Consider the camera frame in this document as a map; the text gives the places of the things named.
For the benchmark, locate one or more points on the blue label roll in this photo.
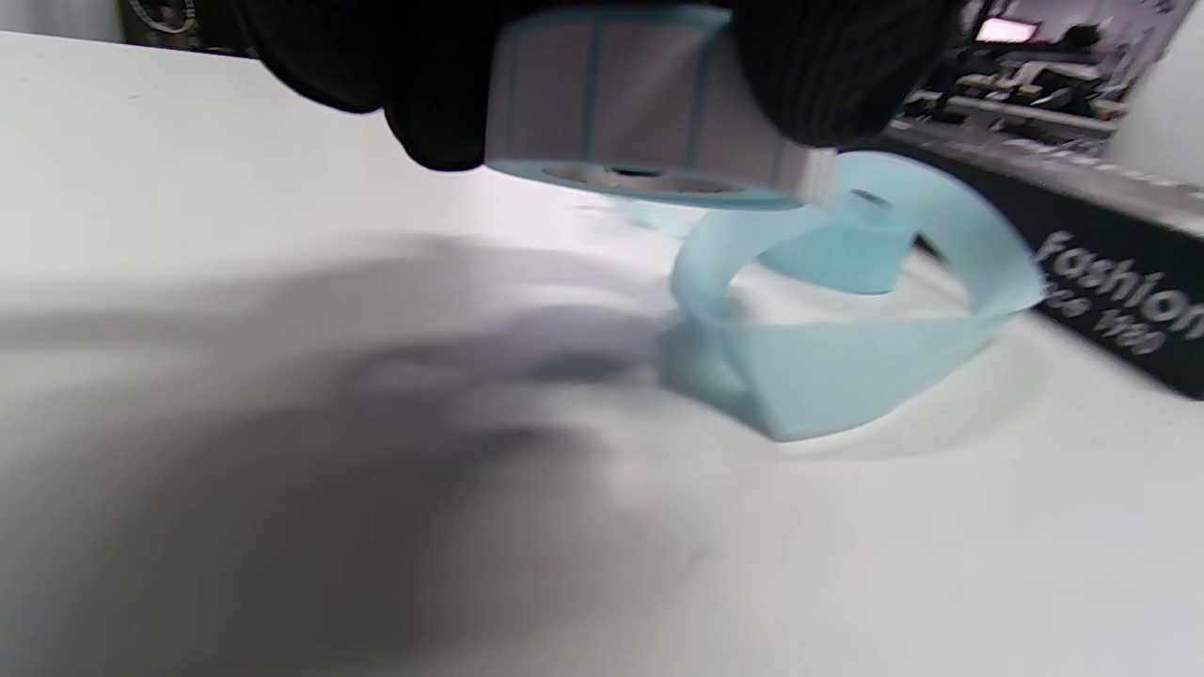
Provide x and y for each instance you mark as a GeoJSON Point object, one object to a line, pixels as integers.
{"type": "Point", "coordinates": [847, 376]}

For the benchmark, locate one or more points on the black printed box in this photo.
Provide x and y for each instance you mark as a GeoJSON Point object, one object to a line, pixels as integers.
{"type": "Point", "coordinates": [1110, 244]}

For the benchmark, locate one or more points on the person's left hand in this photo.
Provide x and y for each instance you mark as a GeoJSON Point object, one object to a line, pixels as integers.
{"type": "Point", "coordinates": [828, 66]}

